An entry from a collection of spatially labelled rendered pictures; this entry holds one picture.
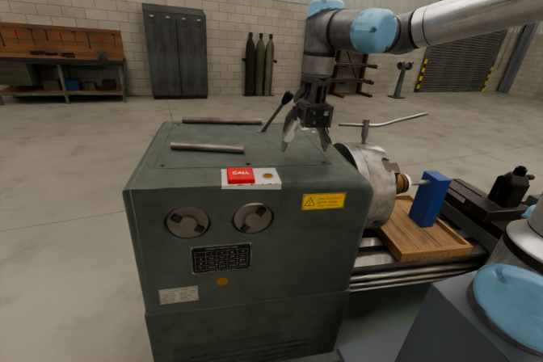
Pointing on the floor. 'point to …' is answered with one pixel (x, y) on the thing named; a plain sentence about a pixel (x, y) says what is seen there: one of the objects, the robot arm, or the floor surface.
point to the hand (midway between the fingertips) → (303, 149)
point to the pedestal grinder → (401, 78)
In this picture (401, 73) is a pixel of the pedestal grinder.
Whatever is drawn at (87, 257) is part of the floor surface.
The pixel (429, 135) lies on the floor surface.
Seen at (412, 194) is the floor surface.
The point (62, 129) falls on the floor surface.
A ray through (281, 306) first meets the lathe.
